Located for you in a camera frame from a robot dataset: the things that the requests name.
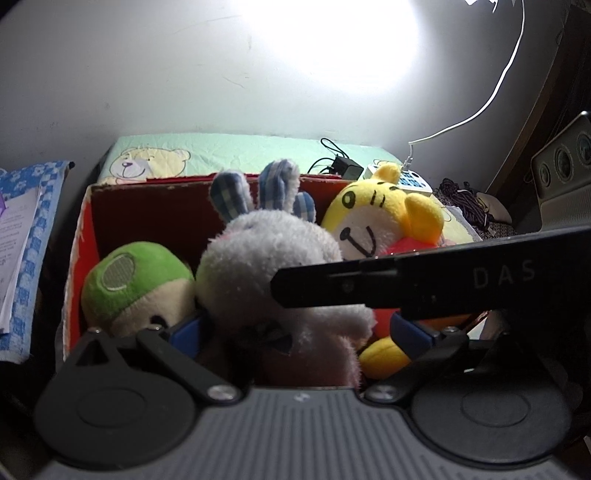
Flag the yellow tiger plush toy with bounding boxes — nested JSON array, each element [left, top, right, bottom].
[[322, 163, 449, 386]]

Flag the green ball plush toy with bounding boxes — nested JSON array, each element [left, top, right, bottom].
[[81, 241, 195, 337]]

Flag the dark striped clothing pile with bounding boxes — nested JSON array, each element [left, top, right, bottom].
[[435, 178, 513, 236]]

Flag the black speaker device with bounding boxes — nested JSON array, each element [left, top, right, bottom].
[[531, 111, 591, 230]]

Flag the red cardboard box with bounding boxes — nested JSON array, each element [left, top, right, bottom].
[[62, 172, 366, 365]]

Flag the white blue power strip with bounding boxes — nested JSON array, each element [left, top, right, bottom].
[[362, 164, 433, 196]]

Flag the blue checkered cloth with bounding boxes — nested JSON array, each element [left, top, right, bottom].
[[1, 161, 73, 364]]

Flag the black power adapter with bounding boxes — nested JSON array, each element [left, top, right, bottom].
[[331, 155, 363, 181]]

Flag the printed paper sheets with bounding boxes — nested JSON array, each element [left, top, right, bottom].
[[1, 187, 40, 335]]

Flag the grey power cord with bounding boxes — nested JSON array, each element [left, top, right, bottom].
[[403, 0, 528, 167]]

